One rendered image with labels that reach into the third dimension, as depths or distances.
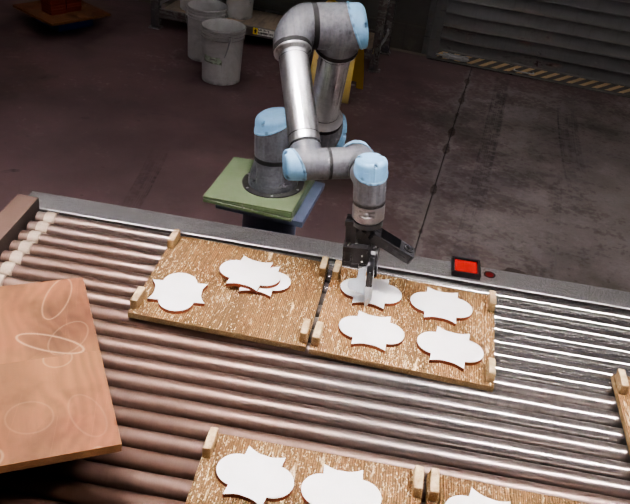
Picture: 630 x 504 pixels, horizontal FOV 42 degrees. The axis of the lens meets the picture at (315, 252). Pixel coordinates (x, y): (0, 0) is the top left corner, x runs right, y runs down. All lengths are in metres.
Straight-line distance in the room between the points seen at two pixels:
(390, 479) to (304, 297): 0.57
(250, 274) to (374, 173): 0.41
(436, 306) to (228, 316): 0.50
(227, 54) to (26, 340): 4.07
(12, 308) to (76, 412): 0.34
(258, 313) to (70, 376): 0.51
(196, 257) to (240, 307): 0.23
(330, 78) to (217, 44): 3.33
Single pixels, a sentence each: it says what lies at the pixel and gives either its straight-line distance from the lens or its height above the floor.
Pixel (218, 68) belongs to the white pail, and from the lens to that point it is 5.59.
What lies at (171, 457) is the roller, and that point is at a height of 0.92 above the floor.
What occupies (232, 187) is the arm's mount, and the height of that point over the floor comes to 0.89.
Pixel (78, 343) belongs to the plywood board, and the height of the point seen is 1.04.
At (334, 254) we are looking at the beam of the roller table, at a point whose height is 0.92.
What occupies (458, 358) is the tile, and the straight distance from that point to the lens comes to 1.87.
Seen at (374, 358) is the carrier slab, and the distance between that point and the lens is 1.83.
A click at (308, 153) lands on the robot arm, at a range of 1.90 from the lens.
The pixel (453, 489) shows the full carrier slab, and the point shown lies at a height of 0.94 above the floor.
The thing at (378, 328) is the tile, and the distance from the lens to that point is 1.90.
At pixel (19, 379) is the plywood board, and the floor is 1.04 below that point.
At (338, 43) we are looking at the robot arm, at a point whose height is 1.43.
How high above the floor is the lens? 2.09
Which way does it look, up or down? 32 degrees down
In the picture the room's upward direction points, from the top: 8 degrees clockwise
